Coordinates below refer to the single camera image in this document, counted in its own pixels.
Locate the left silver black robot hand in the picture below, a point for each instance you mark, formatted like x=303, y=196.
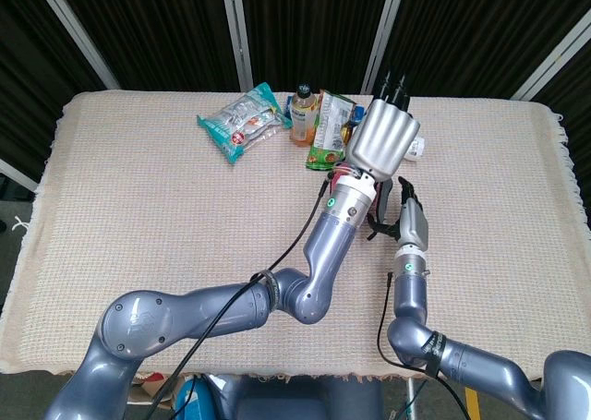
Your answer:
x=383, y=134

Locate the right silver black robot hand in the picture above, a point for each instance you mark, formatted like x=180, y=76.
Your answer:
x=413, y=221

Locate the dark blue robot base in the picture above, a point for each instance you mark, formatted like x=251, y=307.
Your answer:
x=305, y=404

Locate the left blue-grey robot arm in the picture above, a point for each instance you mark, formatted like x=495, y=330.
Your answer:
x=323, y=244

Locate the white drink bottle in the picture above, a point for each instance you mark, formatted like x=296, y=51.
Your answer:
x=417, y=148

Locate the green white snack packet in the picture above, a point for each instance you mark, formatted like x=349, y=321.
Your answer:
x=328, y=134

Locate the orange juice bottle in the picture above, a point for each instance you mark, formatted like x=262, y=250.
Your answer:
x=302, y=120

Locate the teal silver snack packet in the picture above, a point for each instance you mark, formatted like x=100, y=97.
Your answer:
x=244, y=120

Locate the silver table leg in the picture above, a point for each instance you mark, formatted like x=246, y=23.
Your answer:
x=414, y=399

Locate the dark pleated curtain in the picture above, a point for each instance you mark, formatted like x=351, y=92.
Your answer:
x=161, y=23

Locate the beige waffle tablecloth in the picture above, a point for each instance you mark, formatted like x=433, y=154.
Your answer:
x=138, y=207

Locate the bright blue bag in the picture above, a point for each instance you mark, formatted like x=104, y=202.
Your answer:
x=194, y=404

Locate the brown cardboard box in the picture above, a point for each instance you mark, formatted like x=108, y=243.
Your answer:
x=148, y=382

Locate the white metal frame post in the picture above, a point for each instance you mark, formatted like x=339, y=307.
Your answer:
x=554, y=57
x=235, y=32
x=74, y=27
x=18, y=175
x=388, y=23

